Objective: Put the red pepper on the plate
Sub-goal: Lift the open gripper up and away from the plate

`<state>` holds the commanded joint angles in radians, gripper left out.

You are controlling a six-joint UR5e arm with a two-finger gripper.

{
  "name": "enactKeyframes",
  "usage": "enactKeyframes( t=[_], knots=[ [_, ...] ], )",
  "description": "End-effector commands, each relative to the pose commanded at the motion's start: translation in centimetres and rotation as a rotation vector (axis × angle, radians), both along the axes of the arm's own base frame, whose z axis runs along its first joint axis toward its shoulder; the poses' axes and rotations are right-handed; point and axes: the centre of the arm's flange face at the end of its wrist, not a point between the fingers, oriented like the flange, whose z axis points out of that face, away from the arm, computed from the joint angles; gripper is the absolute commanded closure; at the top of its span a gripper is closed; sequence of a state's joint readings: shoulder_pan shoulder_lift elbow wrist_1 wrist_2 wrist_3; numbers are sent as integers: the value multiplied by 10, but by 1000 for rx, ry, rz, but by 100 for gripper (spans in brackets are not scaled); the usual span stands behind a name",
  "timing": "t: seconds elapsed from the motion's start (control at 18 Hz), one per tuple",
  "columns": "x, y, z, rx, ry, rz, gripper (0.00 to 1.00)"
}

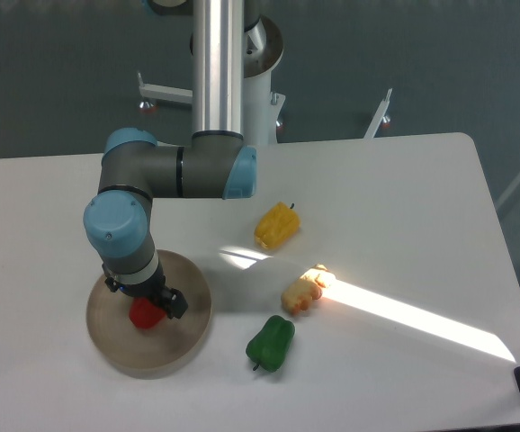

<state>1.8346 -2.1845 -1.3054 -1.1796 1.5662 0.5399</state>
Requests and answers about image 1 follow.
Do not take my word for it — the green toy pepper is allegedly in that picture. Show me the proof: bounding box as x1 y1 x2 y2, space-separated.
246 315 295 373

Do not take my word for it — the red toy pepper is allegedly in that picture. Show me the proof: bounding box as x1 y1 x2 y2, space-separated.
129 298 166 329

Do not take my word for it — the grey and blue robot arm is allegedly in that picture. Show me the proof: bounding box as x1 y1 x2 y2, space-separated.
83 1 256 319

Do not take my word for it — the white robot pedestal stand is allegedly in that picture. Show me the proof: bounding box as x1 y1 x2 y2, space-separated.
135 13 392 152

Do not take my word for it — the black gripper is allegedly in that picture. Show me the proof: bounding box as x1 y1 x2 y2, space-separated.
102 264 188 320

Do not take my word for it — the orange toy pepper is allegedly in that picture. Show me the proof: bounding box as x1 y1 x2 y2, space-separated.
281 264 336 316

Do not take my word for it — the beige round plate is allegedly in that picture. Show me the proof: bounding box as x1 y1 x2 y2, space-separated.
85 250 212 378

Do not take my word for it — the yellow toy pepper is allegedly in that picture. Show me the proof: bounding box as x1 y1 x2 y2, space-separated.
254 202 301 250

